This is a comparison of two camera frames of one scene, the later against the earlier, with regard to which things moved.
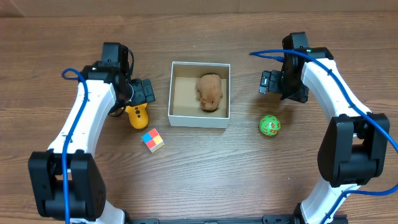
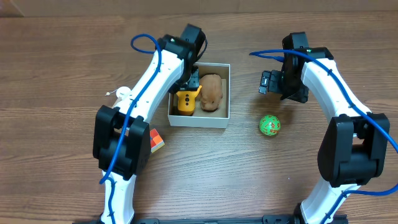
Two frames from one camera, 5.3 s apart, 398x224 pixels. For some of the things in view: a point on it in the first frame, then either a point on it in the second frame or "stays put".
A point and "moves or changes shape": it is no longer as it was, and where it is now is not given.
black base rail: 266,219 stays put
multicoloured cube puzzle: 153,140 stays put
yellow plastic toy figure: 138,115 moves or changes shape
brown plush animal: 208,89 stays put
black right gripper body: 268,82 stays put
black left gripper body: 144,92 → 193,81
